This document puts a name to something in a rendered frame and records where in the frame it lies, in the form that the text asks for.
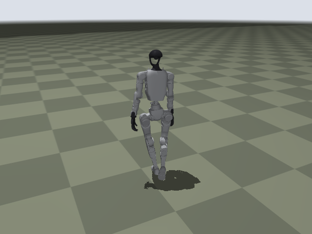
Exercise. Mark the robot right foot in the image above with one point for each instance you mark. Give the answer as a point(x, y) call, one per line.
point(162, 173)

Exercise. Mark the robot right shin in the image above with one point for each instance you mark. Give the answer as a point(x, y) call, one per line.
point(163, 153)

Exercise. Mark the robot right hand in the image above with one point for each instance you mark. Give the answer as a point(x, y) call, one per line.
point(172, 121)

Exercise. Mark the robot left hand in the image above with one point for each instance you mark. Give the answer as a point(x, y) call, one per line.
point(133, 123)

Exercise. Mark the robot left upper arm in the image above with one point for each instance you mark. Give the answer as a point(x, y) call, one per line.
point(139, 83)

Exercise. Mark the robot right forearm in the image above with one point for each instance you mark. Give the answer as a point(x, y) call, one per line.
point(170, 102)

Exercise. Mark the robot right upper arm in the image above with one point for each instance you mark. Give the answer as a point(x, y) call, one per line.
point(170, 84)

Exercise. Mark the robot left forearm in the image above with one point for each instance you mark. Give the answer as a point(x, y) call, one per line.
point(136, 103)

